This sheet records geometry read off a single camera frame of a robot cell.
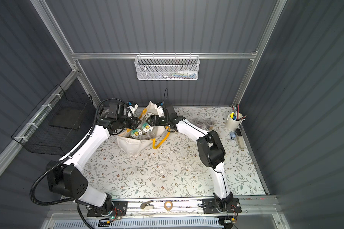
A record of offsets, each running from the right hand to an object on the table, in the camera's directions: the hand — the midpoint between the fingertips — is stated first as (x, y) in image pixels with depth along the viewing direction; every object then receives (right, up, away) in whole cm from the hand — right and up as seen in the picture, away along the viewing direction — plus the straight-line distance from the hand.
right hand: (152, 119), depth 91 cm
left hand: (-6, -1, -8) cm, 10 cm away
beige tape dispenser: (-1, -45, -17) cm, 48 cm away
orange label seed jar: (+33, -2, +14) cm, 36 cm away
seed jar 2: (-1, -10, +4) cm, 11 cm away
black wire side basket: (-48, -2, -15) cm, 50 cm away
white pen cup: (+58, +1, +11) cm, 59 cm away
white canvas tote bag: (-11, -12, -12) cm, 21 cm away
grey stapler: (+59, -13, +6) cm, 61 cm away
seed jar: (-5, +3, +11) cm, 12 cm away
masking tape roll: (+10, -45, -14) cm, 48 cm away
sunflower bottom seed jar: (-12, -9, +2) cm, 15 cm away
